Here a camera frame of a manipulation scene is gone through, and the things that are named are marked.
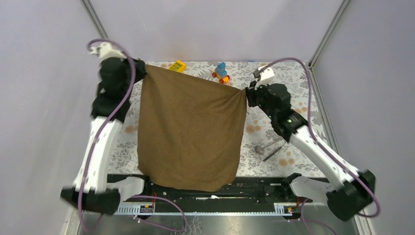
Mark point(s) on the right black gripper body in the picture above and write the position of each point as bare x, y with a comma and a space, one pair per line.
259, 97

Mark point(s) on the brown cloth napkin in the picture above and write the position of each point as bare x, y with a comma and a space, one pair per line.
190, 130

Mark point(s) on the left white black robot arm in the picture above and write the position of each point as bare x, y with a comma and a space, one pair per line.
89, 191

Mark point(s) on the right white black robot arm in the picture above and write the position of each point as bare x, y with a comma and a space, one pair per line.
347, 191

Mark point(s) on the metal spoon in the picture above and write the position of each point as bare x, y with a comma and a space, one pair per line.
260, 149

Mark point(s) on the blue orange toy car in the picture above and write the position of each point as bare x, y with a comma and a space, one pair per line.
221, 73

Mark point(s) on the yellow toy block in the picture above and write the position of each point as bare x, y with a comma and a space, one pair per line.
178, 66

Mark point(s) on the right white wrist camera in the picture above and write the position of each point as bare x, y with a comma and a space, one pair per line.
264, 76

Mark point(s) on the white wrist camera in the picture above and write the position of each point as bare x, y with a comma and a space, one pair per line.
264, 76
106, 50

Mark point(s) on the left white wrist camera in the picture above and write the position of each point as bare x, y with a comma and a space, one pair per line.
106, 50

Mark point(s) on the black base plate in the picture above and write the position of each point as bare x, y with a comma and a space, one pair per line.
245, 196

